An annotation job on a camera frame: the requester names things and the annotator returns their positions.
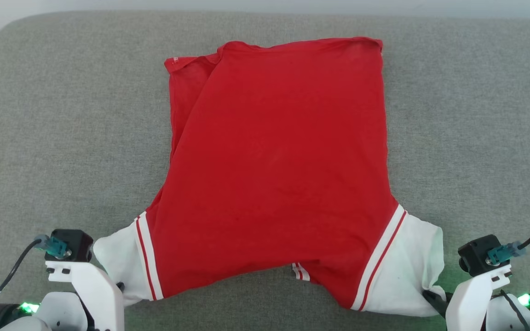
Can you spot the red white-sleeved garment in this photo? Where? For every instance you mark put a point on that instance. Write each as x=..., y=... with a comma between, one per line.
x=283, y=161

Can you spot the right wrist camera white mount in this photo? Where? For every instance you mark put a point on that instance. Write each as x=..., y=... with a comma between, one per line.
x=467, y=299

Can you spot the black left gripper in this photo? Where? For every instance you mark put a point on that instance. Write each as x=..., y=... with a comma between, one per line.
x=58, y=312

